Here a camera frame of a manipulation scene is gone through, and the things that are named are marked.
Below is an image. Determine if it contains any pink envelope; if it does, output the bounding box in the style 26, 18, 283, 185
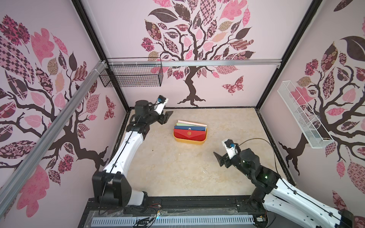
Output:
178, 120, 207, 127

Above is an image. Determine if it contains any red envelope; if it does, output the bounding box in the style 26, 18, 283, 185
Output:
174, 129, 206, 142

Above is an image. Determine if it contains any mint green envelope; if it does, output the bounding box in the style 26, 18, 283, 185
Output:
176, 123, 198, 127

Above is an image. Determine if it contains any navy blue envelope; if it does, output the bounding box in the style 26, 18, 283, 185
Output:
174, 125, 206, 131

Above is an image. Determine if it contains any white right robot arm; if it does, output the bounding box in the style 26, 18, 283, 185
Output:
214, 146, 355, 228

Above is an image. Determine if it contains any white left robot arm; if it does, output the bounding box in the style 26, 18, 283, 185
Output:
92, 96, 173, 207

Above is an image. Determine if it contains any yellow plastic storage box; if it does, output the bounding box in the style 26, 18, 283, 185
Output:
173, 126, 207, 145

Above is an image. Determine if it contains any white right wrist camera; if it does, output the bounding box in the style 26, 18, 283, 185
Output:
222, 139, 239, 159

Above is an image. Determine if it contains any black wire basket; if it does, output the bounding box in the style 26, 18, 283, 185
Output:
99, 57, 163, 88

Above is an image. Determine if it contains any white wire basket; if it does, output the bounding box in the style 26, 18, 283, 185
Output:
277, 80, 335, 149

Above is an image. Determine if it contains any aluminium rail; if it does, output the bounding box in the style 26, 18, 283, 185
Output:
0, 60, 107, 217

